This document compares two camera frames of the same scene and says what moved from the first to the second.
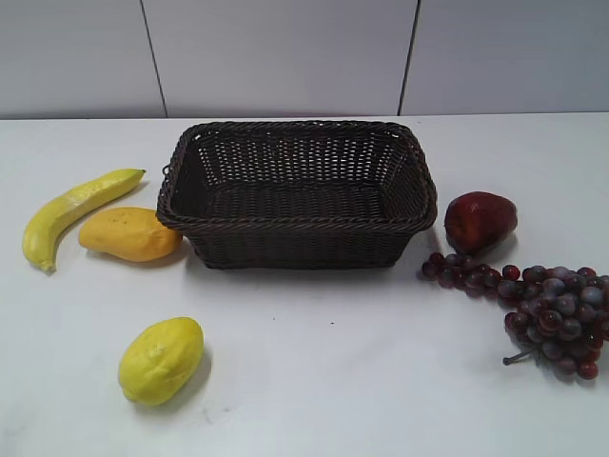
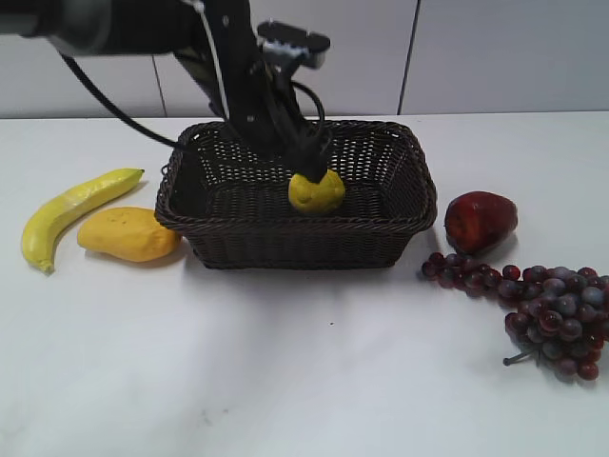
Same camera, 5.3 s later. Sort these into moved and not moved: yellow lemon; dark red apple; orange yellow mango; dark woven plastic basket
Moved: yellow lemon
Not moved: dark red apple; orange yellow mango; dark woven plastic basket
